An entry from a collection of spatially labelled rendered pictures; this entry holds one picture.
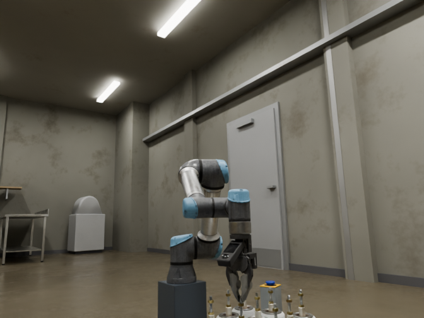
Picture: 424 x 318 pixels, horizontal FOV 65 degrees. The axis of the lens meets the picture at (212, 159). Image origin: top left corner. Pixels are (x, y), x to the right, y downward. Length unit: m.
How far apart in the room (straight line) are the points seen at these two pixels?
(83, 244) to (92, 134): 2.80
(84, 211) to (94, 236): 0.60
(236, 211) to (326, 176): 2.90
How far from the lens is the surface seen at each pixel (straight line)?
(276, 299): 1.54
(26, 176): 8.53
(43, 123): 8.82
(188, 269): 1.74
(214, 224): 1.69
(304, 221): 4.15
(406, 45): 3.79
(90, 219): 8.00
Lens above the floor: 0.59
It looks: 11 degrees up
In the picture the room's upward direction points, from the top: 1 degrees counter-clockwise
